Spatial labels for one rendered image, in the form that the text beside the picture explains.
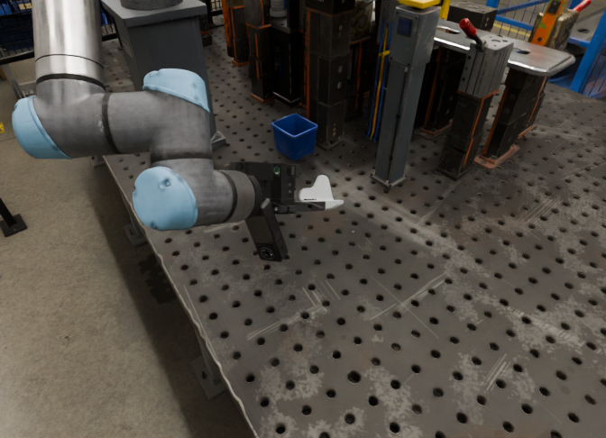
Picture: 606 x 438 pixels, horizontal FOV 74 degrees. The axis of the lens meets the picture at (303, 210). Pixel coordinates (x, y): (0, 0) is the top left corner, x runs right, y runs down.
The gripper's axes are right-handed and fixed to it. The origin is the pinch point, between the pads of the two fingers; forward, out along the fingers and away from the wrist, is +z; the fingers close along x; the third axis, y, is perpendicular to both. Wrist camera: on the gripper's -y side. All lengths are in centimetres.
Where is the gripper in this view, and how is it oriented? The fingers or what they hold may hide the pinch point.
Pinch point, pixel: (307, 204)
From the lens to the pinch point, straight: 76.6
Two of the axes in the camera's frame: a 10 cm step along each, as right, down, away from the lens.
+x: -8.5, -0.5, 5.3
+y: 0.1, -10.0, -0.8
